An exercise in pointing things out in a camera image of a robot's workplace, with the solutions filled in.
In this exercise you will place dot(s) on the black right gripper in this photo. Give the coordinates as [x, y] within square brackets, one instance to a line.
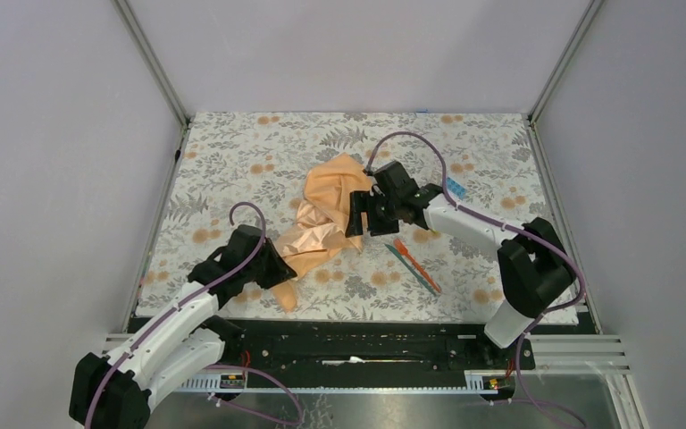
[359, 201]

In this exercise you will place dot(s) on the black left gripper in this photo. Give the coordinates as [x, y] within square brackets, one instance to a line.
[281, 271]

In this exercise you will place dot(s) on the peach satin napkin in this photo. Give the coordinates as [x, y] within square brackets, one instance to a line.
[319, 231]

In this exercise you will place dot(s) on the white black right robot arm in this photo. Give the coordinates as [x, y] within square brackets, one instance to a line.
[535, 270]

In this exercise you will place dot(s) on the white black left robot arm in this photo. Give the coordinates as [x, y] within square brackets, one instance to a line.
[122, 388]

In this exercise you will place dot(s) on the orange plastic fork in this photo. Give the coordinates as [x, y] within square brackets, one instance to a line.
[411, 261]

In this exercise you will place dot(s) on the colourful toy brick pile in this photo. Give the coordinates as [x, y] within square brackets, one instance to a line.
[455, 188]

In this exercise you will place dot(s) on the floral patterned table mat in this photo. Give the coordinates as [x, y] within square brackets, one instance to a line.
[235, 164]

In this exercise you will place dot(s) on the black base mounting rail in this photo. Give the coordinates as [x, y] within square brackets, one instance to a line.
[348, 355]

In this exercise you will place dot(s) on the right aluminium frame post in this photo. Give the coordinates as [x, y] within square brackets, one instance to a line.
[571, 47]

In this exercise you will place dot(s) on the aluminium frame post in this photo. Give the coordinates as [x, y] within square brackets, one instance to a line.
[571, 47]
[150, 59]

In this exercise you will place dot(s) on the left aluminium frame post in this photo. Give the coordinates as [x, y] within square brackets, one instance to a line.
[150, 59]

